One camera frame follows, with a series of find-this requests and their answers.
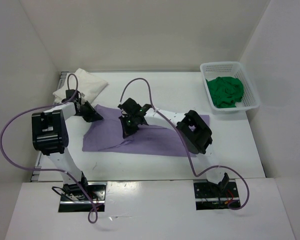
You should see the white t shirt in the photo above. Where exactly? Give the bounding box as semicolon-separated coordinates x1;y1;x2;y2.
53;68;108;103

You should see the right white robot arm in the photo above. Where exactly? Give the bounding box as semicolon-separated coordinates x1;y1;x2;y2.
118;98;229;197

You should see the white plastic basket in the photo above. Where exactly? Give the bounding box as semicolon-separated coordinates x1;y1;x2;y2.
199;61;261;115

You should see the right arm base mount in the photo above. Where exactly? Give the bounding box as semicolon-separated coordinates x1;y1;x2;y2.
193;180;241;211

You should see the green t shirt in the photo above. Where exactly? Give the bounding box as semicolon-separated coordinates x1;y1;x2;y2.
206;76;244;109

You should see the purple t shirt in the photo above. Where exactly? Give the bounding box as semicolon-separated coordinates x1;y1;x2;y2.
81;103;211;158

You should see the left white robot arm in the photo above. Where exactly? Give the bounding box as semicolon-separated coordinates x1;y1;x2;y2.
31;89;103;200

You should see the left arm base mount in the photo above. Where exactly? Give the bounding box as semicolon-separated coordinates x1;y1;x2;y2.
51;182;107;213

